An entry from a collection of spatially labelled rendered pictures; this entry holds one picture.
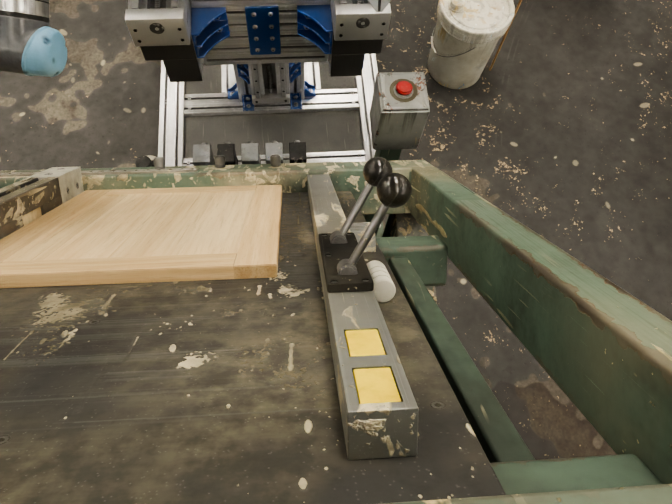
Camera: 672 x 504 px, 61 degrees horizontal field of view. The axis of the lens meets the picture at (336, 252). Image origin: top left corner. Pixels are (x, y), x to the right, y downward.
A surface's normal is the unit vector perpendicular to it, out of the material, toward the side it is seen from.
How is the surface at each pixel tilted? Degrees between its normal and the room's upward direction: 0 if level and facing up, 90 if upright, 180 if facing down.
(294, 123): 0
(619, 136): 0
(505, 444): 51
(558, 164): 0
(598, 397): 90
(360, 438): 39
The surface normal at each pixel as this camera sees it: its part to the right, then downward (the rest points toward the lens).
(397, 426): 0.07, 0.30
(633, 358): -1.00, 0.04
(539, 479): -0.01, -0.95
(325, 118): 0.05, -0.36
